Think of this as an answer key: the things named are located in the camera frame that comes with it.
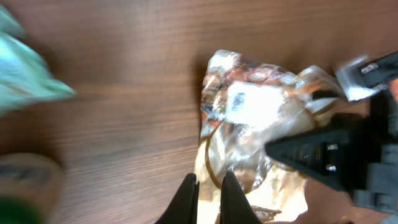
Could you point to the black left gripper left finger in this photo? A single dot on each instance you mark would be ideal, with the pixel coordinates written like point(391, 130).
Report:
point(183, 207)

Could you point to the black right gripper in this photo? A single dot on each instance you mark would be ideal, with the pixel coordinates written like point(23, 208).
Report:
point(323, 154)

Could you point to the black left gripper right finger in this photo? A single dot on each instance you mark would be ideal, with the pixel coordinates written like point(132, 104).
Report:
point(235, 208)

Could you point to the clear brown snack bag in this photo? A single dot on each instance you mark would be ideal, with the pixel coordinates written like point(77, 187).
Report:
point(245, 104)

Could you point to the green lid plastic jar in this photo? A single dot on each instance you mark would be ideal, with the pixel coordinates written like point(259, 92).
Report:
point(30, 188)

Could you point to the teal wet wipes pack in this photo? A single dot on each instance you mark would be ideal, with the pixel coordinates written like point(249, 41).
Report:
point(25, 77)

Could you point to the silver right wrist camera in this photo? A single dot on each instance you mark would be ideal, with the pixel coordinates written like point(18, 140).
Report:
point(349, 77)

